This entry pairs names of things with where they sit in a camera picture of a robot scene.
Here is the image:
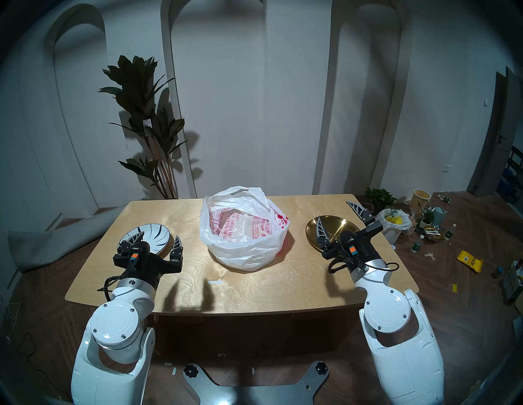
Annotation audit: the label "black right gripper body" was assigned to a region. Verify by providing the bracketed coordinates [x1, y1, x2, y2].
[322, 220, 384, 272]

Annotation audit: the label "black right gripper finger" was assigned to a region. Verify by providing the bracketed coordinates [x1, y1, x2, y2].
[346, 201, 374, 226]
[315, 216, 329, 249]

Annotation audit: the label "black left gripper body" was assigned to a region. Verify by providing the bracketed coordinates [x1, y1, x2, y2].
[113, 241, 183, 288]

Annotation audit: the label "round gold metal plate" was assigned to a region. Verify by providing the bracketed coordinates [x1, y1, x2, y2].
[306, 215, 362, 251]

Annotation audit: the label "black white striped plate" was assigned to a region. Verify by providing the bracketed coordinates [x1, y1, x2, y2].
[117, 223, 172, 256]

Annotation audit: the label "white bag with yellow items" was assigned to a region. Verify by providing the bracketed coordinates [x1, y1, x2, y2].
[376, 208, 412, 245]

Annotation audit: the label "white plastic shopping bag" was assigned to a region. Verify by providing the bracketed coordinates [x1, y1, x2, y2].
[199, 186, 291, 272]

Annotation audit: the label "cardboard box with items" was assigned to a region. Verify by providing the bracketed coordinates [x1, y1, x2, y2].
[503, 259, 523, 305]

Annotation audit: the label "small leafy green plant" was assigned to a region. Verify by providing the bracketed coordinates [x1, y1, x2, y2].
[365, 187, 398, 213]

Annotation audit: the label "beige paper cup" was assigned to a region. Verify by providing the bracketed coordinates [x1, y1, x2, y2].
[410, 189, 431, 215]

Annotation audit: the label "red printed white packets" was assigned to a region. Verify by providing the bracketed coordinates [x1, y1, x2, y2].
[209, 207, 273, 242]

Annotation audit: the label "light wooden table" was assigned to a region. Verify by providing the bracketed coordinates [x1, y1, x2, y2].
[65, 194, 419, 317]

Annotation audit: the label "rolled grey floor mat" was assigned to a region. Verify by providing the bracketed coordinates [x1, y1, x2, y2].
[7, 204, 127, 273]

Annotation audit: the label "yellow snack packet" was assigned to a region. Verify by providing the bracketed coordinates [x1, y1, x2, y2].
[457, 250, 483, 273]

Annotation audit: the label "dark grey door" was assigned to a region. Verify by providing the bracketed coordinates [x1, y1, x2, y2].
[467, 67, 523, 198]

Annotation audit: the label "tall dark green plant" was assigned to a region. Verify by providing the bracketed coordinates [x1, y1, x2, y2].
[98, 55, 188, 200]

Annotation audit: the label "dark storage shelf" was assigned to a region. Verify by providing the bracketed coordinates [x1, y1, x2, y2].
[496, 146, 523, 203]

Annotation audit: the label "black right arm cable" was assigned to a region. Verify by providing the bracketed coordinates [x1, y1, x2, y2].
[328, 259, 399, 275]

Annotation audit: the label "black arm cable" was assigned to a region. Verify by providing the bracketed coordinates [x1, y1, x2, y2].
[97, 261, 135, 303]
[328, 259, 399, 275]

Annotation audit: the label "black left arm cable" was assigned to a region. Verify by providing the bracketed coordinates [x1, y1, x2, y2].
[97, 261, 135, 303]

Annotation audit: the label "grey metal robot base plate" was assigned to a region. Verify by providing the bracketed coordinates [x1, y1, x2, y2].
[183, 361, 330, 405]

